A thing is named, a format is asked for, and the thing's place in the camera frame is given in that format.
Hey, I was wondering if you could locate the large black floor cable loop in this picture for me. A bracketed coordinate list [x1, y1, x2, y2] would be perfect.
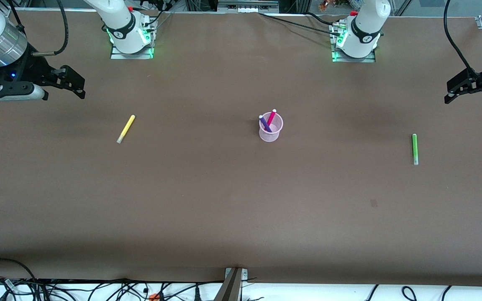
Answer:
[0, 258, 37, 293]

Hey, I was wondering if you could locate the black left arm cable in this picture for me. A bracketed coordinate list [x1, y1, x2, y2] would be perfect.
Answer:
[443, 0, 476, 74]

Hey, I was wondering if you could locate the metal table edge bracket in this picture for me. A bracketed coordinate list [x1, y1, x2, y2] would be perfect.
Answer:
[224, 268, 249, 280]

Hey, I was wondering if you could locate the long black table cable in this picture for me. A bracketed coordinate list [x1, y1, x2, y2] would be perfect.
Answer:
[259, 13, 342, 36]

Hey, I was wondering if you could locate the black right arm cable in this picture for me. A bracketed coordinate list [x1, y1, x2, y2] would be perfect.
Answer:
[7, 0, 68, 57]

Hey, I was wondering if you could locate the yellow highlighter pen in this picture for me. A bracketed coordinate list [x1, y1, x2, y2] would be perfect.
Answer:
[116, 115, 136, 144]

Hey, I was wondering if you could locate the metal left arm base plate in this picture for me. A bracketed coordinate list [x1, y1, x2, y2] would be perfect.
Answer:
[331, 23, 377, 63]

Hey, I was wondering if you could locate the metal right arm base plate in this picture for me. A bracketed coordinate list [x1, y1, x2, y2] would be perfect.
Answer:
[110, 19, 155, 60]

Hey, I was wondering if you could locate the grey power strip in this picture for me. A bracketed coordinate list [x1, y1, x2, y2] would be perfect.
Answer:
[217, 0, 279, 13]

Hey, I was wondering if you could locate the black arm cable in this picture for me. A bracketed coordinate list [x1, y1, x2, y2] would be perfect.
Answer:
[443, 0, 476, 74]
[7, 0, 68, 57]

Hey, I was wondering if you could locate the short black table cable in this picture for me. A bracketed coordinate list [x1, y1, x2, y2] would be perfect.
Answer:
[306, 12, 343, 28]

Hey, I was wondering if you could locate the pink translucent pen holder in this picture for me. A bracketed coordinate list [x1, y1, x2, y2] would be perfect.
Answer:
[259, 112, 284, 143]

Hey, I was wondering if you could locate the brown support beam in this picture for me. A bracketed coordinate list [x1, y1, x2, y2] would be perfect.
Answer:
[214, 268, 244, 301]

